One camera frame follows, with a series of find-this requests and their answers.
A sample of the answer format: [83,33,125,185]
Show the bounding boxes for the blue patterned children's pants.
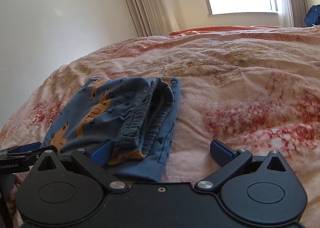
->
[42,77,181,182]

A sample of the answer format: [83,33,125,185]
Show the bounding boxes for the person's left hand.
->
[7,173,23,215]

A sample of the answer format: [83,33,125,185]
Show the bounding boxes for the pink floral bed quilt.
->
[1,28,319,227]

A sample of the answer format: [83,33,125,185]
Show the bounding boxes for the orange bed sheet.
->
[168,26,281,36]

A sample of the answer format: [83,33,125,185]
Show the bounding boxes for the dark blue backpack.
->
[304,4,320,27]

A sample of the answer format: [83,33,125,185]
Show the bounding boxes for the beige left curtain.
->
[125,0,180,37]

